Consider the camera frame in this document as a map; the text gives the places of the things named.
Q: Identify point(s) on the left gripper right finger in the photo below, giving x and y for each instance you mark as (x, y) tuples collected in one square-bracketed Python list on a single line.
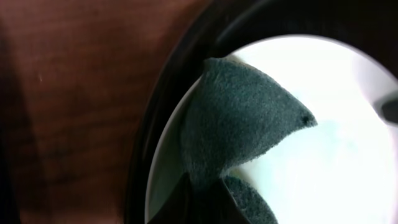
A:
[(226, 210)]

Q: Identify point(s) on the mint plate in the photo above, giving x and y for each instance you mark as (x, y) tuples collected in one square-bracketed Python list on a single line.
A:
[(342, 170)]

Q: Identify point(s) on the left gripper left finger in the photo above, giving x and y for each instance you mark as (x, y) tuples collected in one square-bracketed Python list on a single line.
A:
[(178, 207)]

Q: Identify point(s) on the round black tray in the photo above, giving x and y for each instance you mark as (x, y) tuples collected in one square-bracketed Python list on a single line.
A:
[(224, 26)]

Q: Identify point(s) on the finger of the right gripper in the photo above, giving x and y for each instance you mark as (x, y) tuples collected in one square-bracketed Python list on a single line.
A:
[(386, 107)]

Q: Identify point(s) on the green and yellow sponge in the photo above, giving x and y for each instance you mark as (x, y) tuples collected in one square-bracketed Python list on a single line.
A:
[(236, 114)]

